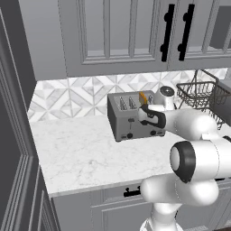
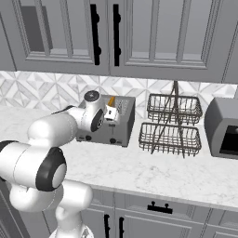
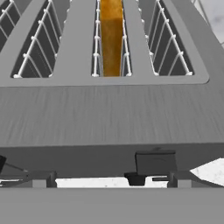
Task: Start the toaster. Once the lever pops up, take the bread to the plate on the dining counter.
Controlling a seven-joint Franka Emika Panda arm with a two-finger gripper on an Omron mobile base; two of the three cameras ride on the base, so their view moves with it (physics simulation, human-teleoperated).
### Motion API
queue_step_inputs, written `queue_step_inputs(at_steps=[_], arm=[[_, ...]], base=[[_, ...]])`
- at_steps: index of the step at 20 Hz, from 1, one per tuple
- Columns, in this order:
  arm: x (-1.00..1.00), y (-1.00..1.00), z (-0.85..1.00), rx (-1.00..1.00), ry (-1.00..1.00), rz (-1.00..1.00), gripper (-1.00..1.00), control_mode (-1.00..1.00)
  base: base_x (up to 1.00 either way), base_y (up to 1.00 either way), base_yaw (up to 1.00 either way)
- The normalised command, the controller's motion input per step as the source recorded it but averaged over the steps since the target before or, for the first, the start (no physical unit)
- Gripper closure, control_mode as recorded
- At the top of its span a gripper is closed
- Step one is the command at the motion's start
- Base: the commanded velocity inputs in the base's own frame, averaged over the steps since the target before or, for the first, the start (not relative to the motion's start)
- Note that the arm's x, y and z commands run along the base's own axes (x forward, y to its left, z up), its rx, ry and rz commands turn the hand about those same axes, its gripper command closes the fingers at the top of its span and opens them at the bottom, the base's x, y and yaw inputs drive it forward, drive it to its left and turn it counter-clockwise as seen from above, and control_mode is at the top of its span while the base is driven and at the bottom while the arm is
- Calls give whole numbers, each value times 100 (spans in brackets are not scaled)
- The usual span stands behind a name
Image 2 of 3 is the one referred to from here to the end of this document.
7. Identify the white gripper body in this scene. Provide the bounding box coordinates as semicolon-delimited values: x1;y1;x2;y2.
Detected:
103;104;120;123

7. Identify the silver toaster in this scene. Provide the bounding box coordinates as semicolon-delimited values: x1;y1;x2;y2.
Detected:
75;94;137;148

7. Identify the grey countertop appliance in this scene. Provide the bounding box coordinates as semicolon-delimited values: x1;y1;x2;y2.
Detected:
203;96;238;160

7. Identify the grey base cupboard door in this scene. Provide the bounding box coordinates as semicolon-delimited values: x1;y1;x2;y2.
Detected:
43;206;114;238
114;208;206;238

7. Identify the grey drawer front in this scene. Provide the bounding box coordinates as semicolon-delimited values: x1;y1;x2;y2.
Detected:
124;192;216;223

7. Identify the two-tier wire basket stand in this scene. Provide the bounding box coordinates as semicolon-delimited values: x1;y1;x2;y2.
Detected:
138;80;204;159

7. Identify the black wall cupboard handle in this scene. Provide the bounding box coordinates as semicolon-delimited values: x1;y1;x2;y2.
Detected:
89;3;102;66
112;3;122;68

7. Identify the grey wall cupboard door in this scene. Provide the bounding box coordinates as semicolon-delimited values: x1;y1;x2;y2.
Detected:
0;0;111;76
108;0;238;85

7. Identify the black drawer handle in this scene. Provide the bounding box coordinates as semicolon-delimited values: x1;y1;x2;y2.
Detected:
146;201;174;215

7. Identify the black base cupboard handle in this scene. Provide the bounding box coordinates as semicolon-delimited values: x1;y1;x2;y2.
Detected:
103;214;112;238
118;216;126;238

